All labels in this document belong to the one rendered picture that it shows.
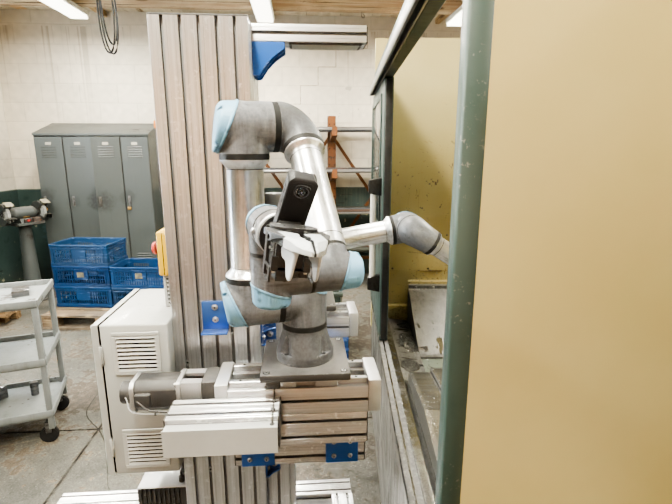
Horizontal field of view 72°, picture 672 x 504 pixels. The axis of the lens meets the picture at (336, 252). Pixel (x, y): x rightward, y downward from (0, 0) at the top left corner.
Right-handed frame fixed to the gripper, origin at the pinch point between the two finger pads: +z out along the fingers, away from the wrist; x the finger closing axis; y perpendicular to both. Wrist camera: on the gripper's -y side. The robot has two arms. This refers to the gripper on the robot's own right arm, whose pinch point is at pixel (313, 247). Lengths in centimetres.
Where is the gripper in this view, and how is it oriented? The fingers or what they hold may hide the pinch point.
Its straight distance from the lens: 57.5
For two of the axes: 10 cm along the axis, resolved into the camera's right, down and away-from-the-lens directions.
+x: -9.4, -0.6, -3.4
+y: -1.3, 9.8, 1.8
